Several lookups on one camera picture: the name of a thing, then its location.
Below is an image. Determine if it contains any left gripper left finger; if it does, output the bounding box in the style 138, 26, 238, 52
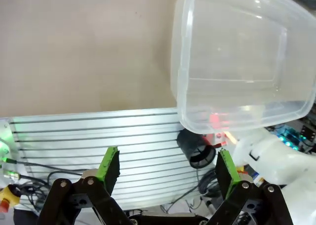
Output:
37, 146, 130, 225

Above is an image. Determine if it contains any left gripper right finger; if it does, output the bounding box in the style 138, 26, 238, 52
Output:
207, 148, 294, 225

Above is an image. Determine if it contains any red lit device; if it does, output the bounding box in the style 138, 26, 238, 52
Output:
203, 132, 237, 148

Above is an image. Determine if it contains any black cylindrical cap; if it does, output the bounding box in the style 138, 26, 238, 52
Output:
176, 129, 216, 169

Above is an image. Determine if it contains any electronics board with lights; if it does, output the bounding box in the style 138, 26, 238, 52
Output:
265, 116, 316, 154

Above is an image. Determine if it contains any yellow red emergency stop button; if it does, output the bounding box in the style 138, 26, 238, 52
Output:
0, 185, 22, 213

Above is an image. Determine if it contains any clear plastic container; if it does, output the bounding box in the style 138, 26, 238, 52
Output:
170, 0, 316, 135

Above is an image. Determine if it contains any grey coiled cable bundle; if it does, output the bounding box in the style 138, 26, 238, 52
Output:
196, 167, 221, 197

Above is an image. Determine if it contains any slotted aluminium base plate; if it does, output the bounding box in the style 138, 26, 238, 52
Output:
7, 107, 217, 209

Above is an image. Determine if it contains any black cable with metal plug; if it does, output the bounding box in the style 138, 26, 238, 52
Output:
3, 171, 51, 185
0, 157, 86, 174

